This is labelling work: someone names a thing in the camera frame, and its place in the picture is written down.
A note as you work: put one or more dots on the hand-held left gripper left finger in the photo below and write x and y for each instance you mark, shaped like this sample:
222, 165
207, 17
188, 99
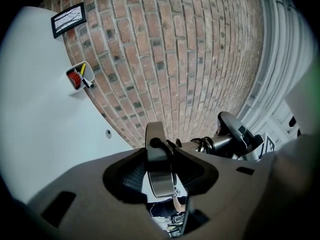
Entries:
87, 209

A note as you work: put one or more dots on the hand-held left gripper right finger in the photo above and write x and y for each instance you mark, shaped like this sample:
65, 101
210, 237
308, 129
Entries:
237, 196

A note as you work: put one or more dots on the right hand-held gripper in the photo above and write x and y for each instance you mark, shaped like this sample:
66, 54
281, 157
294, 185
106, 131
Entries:
268, 144

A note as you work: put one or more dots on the white desk with drawers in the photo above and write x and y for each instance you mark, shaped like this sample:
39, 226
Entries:
37, 109

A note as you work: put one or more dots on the white organizer box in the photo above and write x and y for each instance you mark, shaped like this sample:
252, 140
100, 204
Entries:
76, 91

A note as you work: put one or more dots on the black marker pen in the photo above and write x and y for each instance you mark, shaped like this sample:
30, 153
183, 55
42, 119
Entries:
86, 81

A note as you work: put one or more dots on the red tape roll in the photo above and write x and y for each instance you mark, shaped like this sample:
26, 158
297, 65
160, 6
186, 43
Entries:
73, 79

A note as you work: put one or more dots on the yellow pen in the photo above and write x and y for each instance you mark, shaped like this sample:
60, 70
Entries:
83, 69

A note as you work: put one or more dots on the black picture frame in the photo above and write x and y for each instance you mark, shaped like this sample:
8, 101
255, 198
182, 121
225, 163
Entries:
68, 19

